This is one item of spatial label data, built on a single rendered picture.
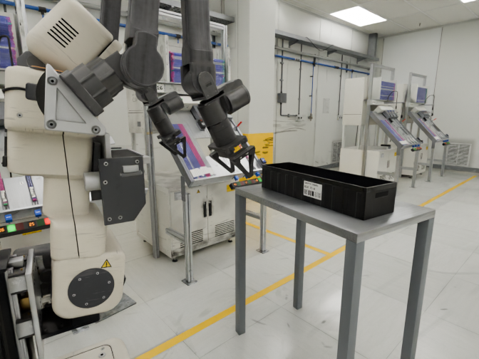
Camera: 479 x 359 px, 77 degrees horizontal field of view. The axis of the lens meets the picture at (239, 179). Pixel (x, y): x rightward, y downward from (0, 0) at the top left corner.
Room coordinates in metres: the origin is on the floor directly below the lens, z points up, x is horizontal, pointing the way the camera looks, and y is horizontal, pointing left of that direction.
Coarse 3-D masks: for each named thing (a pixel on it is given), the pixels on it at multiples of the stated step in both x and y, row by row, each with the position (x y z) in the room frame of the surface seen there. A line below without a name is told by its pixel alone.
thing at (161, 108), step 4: (160, 100) 1.11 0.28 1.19; (156, 104) 1.10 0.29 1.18; (160, 104) 1.09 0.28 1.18; (164, 104) 1.10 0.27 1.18; (148, 108) 1.09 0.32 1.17; (152, 108) 1.07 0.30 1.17; (156, 108) 1.07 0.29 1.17; (160, 108) 1.08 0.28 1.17; (164, 108) 1.13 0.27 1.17; (168, 108) 1.11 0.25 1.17; (148, 112) 1.08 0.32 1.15; (152, 112) 1.07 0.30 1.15; (156, 112) 1.07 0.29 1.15; (160, 112) 1.08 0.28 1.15; (164, 112) 1.10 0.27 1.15; (168, 112) 1.11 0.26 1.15; (152, 116) 1.08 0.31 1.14; (156, 116) 1.08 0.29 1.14; (160, 116) 1.08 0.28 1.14; (164, 116) 1.09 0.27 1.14; (152, 120) 1.10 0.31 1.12; (156, 120) 1.08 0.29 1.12; (160, 120) 1.09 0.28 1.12
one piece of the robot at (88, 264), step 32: (32, 128) 0.61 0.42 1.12; (32, 160) 0.66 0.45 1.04; (64, 160) 0.69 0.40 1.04; (96, 160) 0.73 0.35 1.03; (64, 192) 0.69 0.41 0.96; (64, 224) 0.66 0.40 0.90; (96, 224) 0.69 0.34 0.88; (64, 256) 0.65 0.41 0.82; (96, 256) 0.68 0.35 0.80; (64, 288) 0.64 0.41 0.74; (96, 288) 0.68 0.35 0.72
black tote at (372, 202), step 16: (272, 176) 1.37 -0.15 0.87; (288, 176) 1.27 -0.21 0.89; (304, 176) 1.19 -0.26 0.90; (320, 176) 1.34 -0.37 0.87; (336, 176) 1.26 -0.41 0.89; (352, 176) 1.19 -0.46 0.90; (288, 192) 1.27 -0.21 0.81; (304, 192) 1.19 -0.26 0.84; (320, 192) 1.12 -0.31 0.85; (336, 192) 1.05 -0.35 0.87; (352, 192) 1.00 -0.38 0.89; (368, 192) 0.96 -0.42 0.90; (384, 192) 1.01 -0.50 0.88; (336, 208) 1.05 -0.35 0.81; (352, 208) 0.99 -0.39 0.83; (368, 208) 0.96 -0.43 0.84; (384, 208) 1.01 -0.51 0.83
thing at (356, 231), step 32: (256, 192) 1.33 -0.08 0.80; (320, 224) 0.96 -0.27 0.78; (352, 224) 0.92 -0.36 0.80; (384, 224) 0.92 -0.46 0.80; (352, 256) 0.85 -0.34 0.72; (416, 256) 1.08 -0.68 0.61; (352, 288) 0.84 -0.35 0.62; (416, 288) 1.06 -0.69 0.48; (352, 320) 0.84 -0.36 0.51; (416, 320) 1.06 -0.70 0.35; (352, 352) 0.85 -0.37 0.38
